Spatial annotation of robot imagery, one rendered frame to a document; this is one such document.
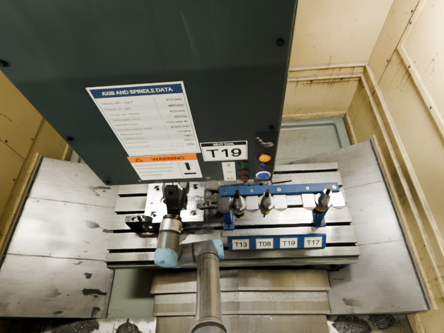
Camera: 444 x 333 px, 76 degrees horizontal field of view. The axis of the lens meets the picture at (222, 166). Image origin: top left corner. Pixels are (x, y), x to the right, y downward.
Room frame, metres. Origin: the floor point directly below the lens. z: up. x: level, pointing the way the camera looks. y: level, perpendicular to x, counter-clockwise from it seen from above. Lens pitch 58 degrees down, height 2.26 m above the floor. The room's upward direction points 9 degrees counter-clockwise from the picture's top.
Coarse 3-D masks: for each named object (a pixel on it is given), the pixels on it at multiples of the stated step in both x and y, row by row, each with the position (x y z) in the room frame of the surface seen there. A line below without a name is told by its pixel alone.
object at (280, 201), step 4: (276, 196) 0.47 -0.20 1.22; (280, 196) 0.47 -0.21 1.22; (284, 196) 0.46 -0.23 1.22; (276, 200) 0.45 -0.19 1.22; (280, 200) 0.45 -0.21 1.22; (284, 200) 0.45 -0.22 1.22; (276, 204) 0.44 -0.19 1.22; (280, 204) 0.43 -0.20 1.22; (284, 204) 0.43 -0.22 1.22; (276, 208) 0.42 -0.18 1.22; (280, 208) 0.42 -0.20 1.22; (284, 208) 0.42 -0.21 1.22
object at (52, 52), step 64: (0, 0) 0.39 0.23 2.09; (64, 0) 0.38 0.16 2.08; (128, 0) 0.37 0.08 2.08; (192, 0) 0.36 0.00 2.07; (256, 0) 0.35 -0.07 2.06; (0, 64) 0.39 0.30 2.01; (64, 64) 0.38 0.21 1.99; (128, 64) 0.37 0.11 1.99; (192, 64) 0.36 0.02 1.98; (256, 64) 0.35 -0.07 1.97; (64, 128) 0.39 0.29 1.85; (256, 128) 0.35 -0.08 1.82
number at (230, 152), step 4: (220, 148) 0.35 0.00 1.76; (224, 148) 0.35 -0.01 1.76; (228, 148) 0.35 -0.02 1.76; (232, 148) 0.35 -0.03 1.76; (236, 148) 0.35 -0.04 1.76; (240, 148) 0.35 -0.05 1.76; (220, 152) 0.36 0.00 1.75; (224, 152) 0.35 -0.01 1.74; (228, 152) 0.35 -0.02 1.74; (232, 152) 0.35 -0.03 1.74; (236, 152) 0.35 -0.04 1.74; (240, 152) 0.35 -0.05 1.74; (220, 156) 0.36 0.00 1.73; (224, 156) 0.35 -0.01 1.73; (228, 156) 0.35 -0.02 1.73; (232, 156) 0.35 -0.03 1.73; (236, 156) 0.35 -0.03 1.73; (240, 156) 0.35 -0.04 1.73
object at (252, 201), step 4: (248, 196) 0.49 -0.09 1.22; (252, 196) 0.49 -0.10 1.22; (256, 196) 0.48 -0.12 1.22; (248, 200) 0.47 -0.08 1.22; (252, 200) 0.47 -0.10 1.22; (256, 200) 0.47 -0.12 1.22; (248, 204) 0.45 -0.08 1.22; (252, 204) 0.45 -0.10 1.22; (256, 204) 0.45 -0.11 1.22; (248, 208) 0.44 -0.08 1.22; (252, 208) 0.44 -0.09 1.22; (256, 208) 0.43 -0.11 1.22; (252, 212) 0.42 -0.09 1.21
